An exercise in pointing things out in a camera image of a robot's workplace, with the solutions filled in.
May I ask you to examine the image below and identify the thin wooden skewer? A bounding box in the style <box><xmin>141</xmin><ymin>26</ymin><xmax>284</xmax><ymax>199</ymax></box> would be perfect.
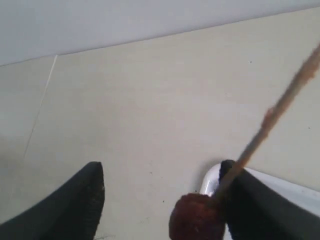
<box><xmin>209</xmin><ymin>46</ymin><xmax>320</xmax><ymax>206</ymax></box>

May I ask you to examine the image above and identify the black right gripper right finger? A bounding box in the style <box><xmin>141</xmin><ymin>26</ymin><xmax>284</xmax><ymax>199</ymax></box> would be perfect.
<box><xmin>223</xmin><ymin>170</ymin><xmax>320</xmax><ymax>240</ymax></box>

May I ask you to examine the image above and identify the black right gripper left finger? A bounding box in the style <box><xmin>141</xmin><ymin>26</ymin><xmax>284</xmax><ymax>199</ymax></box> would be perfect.
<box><xmin>0</xmin><ymin>161</ymin><xmax>105</xmax><ymax>240</ymax></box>

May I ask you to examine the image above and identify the white rectangular plastic tray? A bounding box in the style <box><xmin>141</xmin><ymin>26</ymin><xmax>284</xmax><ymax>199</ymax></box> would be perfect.
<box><xmin>199</xmin><ymin>163</ymin><xmax>320</xmax><ymax>217</ymax></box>

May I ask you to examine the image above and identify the red fruit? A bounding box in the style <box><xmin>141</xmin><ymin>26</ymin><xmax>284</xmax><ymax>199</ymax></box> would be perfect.
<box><xmin>168</xmin><ymin>193</ymin><xmax>226</xmax><ymax>240</ymax></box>

